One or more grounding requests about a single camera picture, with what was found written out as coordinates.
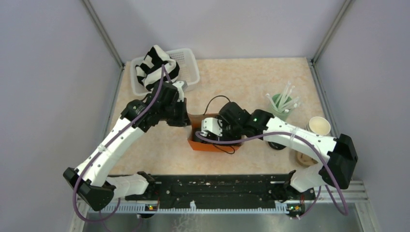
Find cardboard cup carrier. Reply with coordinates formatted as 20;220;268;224
295;152;318;167

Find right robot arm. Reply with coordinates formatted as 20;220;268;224
218;102;358;199

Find white wrapped straws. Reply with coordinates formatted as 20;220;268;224
279;81;302;109

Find white plastic basket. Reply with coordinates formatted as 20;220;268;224
130;48;200;99

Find green straw holder cup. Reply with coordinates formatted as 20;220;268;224
265;94;294;121

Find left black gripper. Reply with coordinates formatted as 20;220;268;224
160;97;191;127

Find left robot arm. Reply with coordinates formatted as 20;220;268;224
63;81;190;211

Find stack of paper cups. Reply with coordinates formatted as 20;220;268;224
306;116;331;135

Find orange paper bag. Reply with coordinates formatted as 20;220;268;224
188;95;243;155

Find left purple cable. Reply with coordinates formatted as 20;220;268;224
72;64;174;223

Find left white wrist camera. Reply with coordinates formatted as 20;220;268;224
173;81;188;102

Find black lid on table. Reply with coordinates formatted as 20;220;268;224
268;142;286;150

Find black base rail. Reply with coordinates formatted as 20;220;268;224
105;173;318;216

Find black white striped cloth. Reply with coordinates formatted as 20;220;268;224
134;45;180;91

